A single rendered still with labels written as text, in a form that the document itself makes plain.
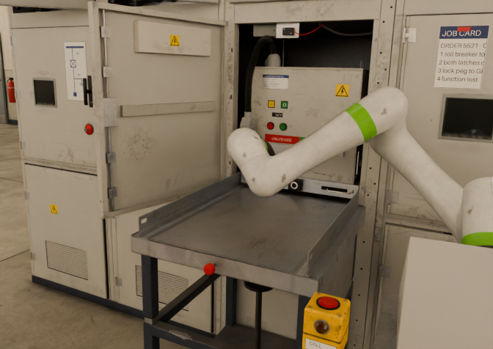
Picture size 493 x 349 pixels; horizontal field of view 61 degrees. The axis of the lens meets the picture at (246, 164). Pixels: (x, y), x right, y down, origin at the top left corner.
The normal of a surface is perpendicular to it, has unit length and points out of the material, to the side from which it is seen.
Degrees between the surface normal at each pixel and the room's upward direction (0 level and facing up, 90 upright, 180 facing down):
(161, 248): 90
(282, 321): 90
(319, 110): 90
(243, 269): 90
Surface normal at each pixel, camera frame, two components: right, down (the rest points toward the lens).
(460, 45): -0.43, 0.18
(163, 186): 0.74, 0.16
